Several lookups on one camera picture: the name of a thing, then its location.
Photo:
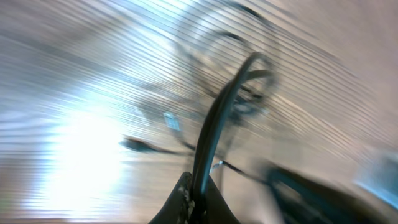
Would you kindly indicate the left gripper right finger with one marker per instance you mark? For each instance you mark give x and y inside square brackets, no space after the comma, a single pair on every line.
[216,209]

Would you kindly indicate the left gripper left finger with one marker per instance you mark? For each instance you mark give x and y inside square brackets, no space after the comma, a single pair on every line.
[176,208]

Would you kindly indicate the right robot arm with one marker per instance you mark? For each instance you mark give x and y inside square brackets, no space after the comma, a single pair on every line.
[359,187]

